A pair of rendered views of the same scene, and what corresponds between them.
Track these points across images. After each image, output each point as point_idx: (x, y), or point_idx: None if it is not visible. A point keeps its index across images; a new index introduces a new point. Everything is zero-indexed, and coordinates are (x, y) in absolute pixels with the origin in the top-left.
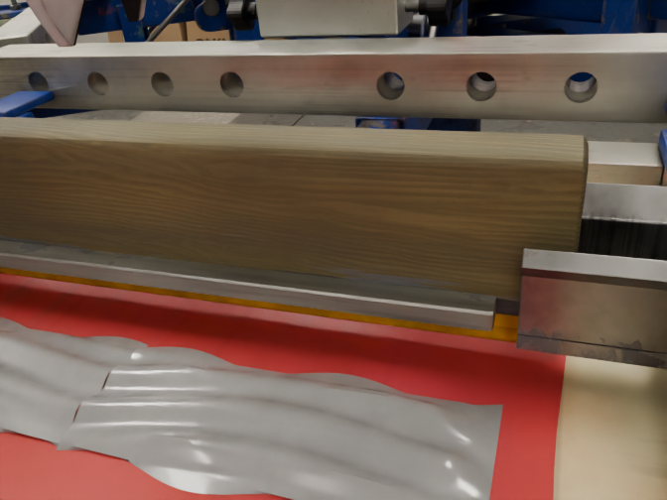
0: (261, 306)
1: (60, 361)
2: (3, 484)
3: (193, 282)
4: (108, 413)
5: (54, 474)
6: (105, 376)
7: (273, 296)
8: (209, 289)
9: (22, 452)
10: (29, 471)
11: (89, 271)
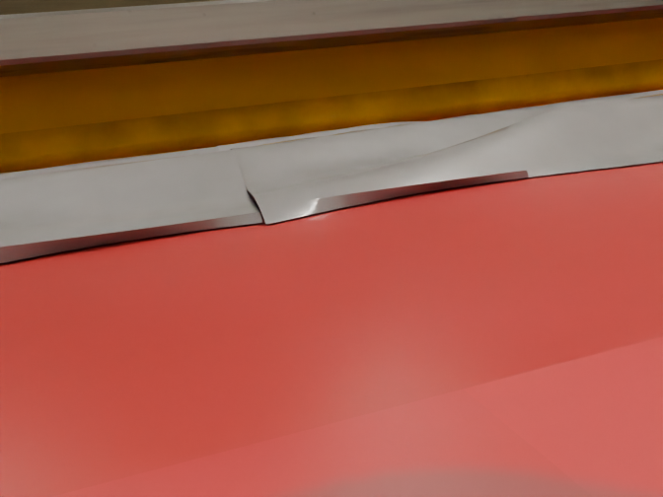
0: (365, 116)
1: (32, 172)
2: (191, 288)
3: (302, 7)
4: (332, 150)
5: (368, 229)
6: (215, 151)
7: (461, 5)
8: (337, 18)
9: (135, 257)
10: (254, 251)
11: (25, 34)
